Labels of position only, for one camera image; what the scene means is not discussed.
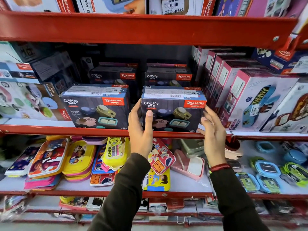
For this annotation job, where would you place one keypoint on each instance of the person's right hand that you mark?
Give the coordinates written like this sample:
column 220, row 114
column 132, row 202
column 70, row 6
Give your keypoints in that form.
column 215, row 146

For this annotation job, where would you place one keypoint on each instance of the person's left hand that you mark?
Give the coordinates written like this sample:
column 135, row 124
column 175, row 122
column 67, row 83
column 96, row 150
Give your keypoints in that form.
column 139, row 139

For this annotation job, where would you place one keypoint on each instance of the person's right thumb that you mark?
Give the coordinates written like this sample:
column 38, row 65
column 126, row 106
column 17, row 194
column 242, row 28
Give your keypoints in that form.
column 205, row 125

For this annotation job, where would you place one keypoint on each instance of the person's left thumb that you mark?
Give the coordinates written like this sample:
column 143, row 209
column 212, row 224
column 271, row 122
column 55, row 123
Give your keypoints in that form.
column 149, row 122

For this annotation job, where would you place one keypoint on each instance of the dark lunch box carton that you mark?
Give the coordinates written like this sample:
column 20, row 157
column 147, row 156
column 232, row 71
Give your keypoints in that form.
column 168, row 76
column 113, row 75
column 93, row 105
column 173, row 105

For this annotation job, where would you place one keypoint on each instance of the person's left forearm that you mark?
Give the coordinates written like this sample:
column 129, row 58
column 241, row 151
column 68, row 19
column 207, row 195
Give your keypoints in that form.
column 125, row 190

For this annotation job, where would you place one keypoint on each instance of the person's right forearm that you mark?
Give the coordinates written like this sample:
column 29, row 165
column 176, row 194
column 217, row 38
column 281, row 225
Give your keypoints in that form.
column 233, row 199

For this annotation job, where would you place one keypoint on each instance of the grey green lunch box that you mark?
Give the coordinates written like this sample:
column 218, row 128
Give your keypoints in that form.
column 192, row 146

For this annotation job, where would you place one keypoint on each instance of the cream maroon container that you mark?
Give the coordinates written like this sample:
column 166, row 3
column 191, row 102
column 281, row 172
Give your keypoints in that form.
column 233, row 150

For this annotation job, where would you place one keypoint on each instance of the red cartoon letter lunch box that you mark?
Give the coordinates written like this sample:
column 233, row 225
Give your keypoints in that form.
column 161, row 158

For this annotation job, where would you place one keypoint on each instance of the pink lunch box white insert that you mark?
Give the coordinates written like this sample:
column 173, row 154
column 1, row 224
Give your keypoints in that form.
column 190, row 165

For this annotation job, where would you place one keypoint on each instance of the yellow green pencil lunch box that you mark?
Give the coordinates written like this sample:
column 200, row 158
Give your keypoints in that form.
column 115, row 151

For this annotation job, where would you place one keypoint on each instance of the pink white lunch box carton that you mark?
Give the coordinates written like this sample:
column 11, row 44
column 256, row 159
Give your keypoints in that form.
column 203, row 57
column 223, row 76
column 255, row 101
column 215, row 63

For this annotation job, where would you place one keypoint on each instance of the purple lunch box lid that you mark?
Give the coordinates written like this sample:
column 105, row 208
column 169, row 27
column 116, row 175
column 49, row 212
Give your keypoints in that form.
column 94, row 140

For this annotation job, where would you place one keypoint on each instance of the yellow blue cartoon lunch box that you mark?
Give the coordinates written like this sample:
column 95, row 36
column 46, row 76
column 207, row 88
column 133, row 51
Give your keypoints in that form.
column 157, row 181

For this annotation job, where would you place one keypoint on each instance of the blue rim clear container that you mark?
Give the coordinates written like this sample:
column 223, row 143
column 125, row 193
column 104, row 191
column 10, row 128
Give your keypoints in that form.
column 264, row 147

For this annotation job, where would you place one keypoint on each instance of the blue rim steel container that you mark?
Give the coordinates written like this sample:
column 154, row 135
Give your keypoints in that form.
column 269, row 184
column 247, row 182
column 267, row 168

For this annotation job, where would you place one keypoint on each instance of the red white cartoon lunch box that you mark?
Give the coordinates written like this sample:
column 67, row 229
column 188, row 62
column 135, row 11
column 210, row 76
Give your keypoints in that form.
column 102, row 179

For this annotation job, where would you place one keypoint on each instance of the red metal shelf board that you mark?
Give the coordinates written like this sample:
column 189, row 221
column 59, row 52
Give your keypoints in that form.
column 72, row 131
column 180, row 194
column 144, row 28

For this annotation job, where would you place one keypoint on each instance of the red white small carton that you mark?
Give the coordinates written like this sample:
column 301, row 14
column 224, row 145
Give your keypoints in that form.
column 166, row 204

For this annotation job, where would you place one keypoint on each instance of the white carton brown lunch box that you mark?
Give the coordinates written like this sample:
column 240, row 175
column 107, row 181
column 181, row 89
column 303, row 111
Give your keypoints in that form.
column 288, row 110

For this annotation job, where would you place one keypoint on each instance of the blue round container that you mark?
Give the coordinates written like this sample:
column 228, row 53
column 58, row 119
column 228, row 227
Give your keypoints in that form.
column 294, row 156

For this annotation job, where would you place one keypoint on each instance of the green rim steel container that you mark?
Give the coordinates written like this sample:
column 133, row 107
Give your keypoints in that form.
column 294, row 174

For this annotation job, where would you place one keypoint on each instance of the orange cartoon lunch box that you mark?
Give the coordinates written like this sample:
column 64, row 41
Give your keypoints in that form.
column 48, row 157

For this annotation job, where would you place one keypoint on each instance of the yellow cartoon carton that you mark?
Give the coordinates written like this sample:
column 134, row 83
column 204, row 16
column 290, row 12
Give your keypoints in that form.
column 77, row 202

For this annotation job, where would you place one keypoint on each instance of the dark grey carton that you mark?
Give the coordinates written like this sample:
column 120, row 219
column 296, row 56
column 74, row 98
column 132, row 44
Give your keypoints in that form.
column 55, row 69

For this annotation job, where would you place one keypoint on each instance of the white carton with price label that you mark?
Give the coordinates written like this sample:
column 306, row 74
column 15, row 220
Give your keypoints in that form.
column 182, row 5

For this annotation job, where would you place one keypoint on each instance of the white carton colourful bowls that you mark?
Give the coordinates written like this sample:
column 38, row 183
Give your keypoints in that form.
column 28, row 101

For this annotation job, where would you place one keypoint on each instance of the white carton blue lunch box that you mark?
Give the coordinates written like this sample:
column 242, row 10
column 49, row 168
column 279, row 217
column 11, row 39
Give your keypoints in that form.
column 108, row 4

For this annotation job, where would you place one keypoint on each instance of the purple pink carton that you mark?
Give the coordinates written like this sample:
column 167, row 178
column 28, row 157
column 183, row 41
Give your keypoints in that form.
column 250, row 5

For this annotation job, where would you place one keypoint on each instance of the dark blue space lunch box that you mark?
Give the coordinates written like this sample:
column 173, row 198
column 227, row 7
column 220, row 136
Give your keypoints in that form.
column 21, row 161

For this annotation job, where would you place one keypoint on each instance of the white blue flat carton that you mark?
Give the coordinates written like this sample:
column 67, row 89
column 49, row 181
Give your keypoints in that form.
column 16, row 72

